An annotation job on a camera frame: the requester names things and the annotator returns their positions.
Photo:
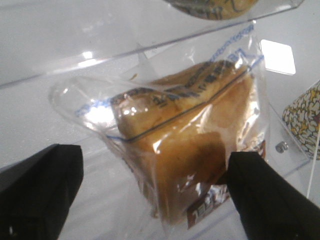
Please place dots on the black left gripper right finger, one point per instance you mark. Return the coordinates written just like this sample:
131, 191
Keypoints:
269, 207

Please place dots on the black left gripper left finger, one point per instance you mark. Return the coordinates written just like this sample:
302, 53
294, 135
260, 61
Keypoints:
36, 193

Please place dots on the bagged bread loaf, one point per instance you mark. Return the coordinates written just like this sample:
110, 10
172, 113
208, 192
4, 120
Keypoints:
176, 117

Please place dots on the clear acrylic display shelf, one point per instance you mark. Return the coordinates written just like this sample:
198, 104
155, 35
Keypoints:
46, 42

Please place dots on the green cartoon snack can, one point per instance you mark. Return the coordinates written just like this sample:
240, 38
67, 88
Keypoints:
216, 10

